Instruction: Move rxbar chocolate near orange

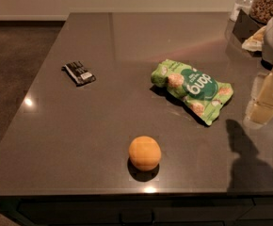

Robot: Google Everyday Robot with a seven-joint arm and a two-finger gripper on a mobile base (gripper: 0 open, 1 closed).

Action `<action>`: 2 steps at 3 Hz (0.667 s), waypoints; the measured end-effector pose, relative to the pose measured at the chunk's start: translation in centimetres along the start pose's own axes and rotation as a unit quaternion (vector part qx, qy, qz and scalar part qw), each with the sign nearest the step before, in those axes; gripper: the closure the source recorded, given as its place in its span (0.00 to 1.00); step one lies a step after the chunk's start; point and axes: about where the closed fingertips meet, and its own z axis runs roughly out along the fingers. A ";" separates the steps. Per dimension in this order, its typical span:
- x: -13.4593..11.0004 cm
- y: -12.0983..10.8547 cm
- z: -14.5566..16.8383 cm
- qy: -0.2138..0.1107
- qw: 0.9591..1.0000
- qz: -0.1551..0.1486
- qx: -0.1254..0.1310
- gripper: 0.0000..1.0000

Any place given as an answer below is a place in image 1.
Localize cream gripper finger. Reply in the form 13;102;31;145
249;69;273;125

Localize black rxbar chocolate bar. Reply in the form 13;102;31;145
61;61;96;87

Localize yellow snack packet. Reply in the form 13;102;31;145
242;26;266;52

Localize clear plastic bottle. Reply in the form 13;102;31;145
230;0;252;22

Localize green dang snack bag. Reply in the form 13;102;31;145
151;59;233;126

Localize dark cabinet drawers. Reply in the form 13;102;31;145
0;197;273;226

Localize orange fruit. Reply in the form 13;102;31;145
129;136;161;171

